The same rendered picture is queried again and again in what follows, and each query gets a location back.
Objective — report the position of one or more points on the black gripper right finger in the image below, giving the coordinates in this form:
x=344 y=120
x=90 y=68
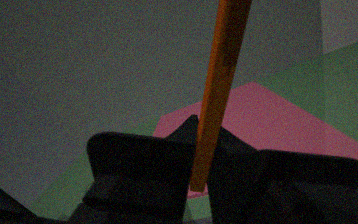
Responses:
x=240 y=174

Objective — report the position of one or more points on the orange handle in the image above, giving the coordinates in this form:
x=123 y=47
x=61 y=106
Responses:
x=229 y=31

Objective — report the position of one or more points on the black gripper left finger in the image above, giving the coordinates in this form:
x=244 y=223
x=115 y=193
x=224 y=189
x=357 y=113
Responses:
x=168 y=159

